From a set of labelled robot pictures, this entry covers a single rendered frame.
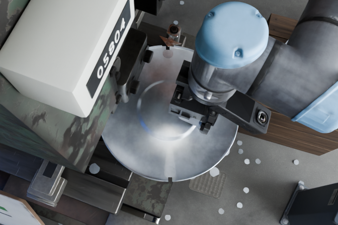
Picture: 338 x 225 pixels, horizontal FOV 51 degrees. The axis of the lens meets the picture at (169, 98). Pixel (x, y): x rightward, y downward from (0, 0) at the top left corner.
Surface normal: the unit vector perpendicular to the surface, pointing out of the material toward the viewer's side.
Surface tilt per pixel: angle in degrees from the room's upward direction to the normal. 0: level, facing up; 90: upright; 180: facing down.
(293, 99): 54
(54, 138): 90
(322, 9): 36
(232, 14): 0
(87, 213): 0
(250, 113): 29
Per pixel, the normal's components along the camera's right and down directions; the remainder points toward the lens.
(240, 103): 0.51, -0.17
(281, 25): 0.06, -0.34
